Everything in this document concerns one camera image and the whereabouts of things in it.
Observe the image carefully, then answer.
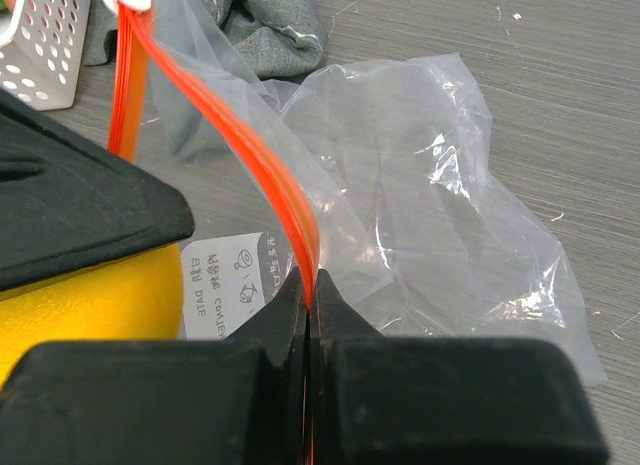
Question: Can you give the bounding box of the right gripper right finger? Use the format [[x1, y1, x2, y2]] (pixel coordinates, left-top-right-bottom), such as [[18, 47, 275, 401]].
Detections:
[[308, 272, 610, 464]]

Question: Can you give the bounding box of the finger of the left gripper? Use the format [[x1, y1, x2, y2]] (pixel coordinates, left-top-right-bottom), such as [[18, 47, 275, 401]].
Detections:
[[1, 92, 194, 290]]

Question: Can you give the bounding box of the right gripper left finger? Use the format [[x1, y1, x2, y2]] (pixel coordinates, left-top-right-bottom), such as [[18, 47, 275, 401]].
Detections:
[[1, 271, 306, 464]]

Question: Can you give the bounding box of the yellow lemon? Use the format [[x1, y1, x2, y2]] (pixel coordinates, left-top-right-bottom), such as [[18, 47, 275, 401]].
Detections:
[[1, 244, 184, 381]]

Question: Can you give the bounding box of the clear zip top bag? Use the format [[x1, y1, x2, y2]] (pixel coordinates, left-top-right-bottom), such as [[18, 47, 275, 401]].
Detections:
[[102, 0, 606, 385]]

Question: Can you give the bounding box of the white perforated plastic basket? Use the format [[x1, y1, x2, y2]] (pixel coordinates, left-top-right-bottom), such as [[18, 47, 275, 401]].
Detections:
[[1, 0, 92, 111]]

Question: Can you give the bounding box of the grey crumpled cloth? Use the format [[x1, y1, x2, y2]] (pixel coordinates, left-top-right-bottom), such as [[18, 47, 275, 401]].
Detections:
[[83, 0, 328, 159]]

